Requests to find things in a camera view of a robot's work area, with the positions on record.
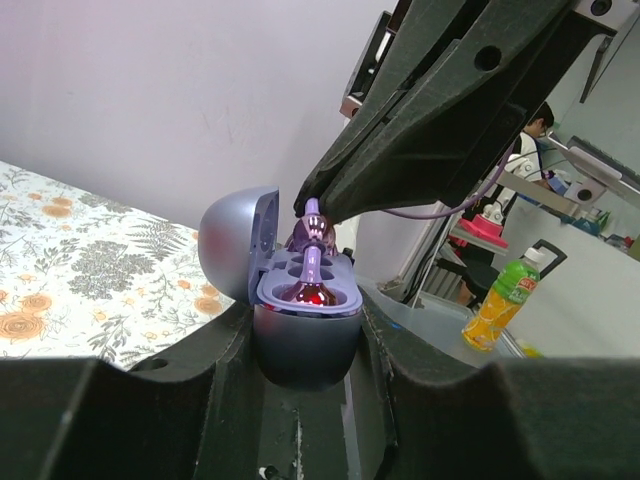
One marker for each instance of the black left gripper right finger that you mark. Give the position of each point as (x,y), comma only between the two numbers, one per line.
(423,411)

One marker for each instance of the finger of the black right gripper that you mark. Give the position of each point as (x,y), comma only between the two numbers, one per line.
(537,46)
(416,138)

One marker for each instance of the green orange juice bottle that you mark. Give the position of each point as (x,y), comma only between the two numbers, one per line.
(508,293)

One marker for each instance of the lavender earbud charging case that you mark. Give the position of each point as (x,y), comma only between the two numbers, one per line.
(297,346)

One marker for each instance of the person in background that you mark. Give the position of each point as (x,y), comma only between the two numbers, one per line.
(527,144)

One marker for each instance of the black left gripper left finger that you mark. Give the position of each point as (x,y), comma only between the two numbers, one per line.
(191,411)

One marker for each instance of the floral patterned table mat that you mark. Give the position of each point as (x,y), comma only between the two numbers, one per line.
(85,276)

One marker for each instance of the purple metallic earbud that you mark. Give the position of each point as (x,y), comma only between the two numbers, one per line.
(310,288)
(312,229)

